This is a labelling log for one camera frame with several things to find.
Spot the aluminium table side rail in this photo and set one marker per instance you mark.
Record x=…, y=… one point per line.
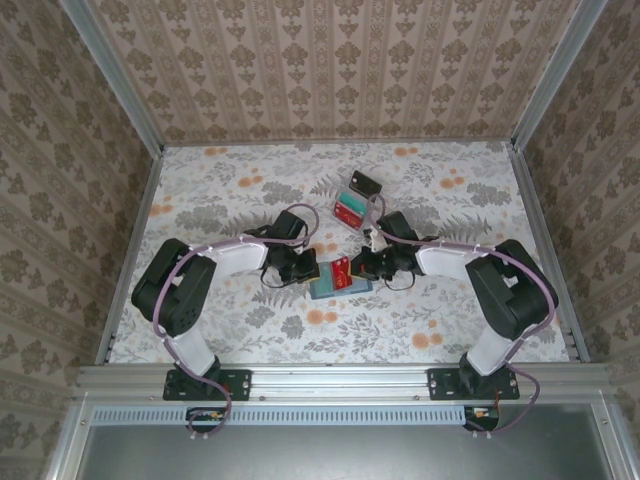
x=135, y=235
x=542, y=235

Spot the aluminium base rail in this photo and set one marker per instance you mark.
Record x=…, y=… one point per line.
x=340, y=382

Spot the teal leather card holder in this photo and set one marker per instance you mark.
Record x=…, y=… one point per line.
x=322, y=285

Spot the aluminium frame post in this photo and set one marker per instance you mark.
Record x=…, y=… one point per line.
x=555, y=75
x=115, y=75

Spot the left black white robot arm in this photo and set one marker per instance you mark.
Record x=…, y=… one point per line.
x=240, y=257

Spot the left connector board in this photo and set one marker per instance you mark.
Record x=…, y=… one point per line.
x=205, y=416

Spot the connector board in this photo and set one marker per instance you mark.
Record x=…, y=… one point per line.
x=482, y=415
x=205, y=416

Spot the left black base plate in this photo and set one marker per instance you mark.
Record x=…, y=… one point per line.
x=240, y=385

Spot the red card with gold print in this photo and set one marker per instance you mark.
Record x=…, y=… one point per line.
x=347, y=216

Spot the right connector board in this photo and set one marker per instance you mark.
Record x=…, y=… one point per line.
x=482, y=415

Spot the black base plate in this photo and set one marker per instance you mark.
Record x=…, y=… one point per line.
x=240, y=385
x=442, y=385

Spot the plain black credit card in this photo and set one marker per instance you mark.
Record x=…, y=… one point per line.
x=366, y=183

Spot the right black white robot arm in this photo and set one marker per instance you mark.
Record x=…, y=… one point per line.
x=445, y=260

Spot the teal card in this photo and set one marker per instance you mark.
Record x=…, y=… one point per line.
x=352, y=203

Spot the steel sheet panel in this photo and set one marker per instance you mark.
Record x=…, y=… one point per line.
x=340, y=455

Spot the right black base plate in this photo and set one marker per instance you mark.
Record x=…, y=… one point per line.
x=442, y=385

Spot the red credit card gold print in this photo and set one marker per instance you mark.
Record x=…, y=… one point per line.
x=342, y=275

